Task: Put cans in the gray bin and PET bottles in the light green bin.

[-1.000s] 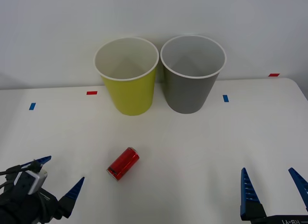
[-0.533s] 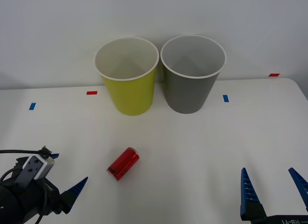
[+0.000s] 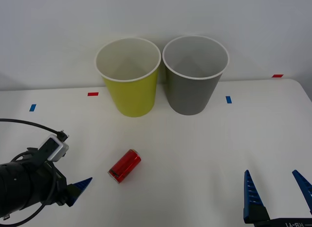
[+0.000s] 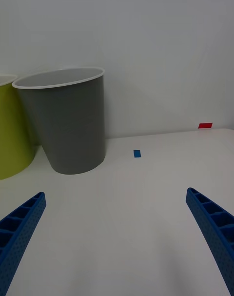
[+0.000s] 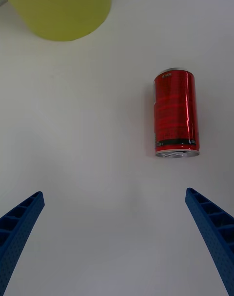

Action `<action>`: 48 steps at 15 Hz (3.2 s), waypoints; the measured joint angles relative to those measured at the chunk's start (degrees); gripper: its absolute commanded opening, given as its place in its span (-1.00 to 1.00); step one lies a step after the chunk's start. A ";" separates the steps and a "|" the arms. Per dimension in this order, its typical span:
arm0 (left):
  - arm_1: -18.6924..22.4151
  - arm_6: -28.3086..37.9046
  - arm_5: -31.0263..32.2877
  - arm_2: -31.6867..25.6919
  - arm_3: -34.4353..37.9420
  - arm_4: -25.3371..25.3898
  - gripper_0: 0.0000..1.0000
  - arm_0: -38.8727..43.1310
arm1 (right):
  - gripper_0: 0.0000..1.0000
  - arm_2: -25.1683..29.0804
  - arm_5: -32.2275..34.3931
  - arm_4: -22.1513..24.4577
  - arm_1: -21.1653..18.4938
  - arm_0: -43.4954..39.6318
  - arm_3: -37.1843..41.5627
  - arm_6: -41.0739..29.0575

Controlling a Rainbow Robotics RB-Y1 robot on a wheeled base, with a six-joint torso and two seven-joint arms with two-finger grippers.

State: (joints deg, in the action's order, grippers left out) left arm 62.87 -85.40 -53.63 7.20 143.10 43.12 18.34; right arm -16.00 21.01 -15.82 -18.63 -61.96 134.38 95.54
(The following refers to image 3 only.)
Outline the grey waste bin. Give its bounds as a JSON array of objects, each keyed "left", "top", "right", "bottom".
[{"left": 162, "top": 35, "right": 230, "bottom": 116}]

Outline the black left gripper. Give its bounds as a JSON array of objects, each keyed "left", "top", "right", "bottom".
[{"left": 34, "top": 161, "right": 93, "bottom": 207}]

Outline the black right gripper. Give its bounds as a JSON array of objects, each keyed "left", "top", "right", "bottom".
[{"left": 242, "top": 170, "right": 312, "bottom": 227}]

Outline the yellow-green waste bin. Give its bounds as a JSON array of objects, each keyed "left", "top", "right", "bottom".
[{"left": 94, "top": 37, "right": 162, "bottom": 118}]

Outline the red drink can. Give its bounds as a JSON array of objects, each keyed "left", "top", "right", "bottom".
[{"left": 107, "top": 149, "right": 142, "bottom": 184}]

